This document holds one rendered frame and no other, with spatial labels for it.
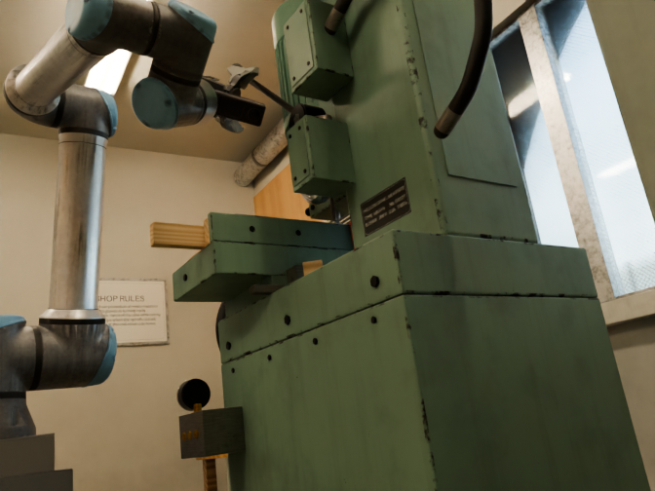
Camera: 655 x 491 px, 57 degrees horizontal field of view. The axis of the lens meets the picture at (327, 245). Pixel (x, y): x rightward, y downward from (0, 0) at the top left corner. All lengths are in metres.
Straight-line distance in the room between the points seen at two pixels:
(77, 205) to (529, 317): 1.07
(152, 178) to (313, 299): 3.74
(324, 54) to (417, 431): 0.66
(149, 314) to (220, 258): 3.21
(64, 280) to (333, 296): 0.82
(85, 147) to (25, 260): 2.72
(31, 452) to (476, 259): 0.99
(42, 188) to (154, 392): 1.55
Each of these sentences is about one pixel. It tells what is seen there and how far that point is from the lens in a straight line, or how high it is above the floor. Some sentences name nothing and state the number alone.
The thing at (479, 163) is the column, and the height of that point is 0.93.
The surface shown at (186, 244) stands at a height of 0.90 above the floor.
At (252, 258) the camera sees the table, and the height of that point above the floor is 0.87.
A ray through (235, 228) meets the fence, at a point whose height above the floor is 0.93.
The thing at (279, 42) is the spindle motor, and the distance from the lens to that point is 1.45.
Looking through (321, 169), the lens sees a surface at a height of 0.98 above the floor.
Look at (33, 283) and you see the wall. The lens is 4.21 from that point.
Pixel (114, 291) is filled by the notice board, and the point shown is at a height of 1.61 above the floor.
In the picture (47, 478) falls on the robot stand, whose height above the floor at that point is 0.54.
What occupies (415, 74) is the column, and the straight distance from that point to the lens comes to 0.99.
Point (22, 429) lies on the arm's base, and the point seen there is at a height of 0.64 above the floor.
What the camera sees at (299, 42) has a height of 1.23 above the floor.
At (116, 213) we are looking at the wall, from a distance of 4.44.
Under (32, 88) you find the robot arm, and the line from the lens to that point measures 1.42.
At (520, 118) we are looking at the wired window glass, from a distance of 2.78.
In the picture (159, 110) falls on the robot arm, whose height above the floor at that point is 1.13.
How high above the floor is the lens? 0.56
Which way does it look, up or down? 17 degrees up
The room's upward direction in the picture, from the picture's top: 8 degrees counter-clockwise
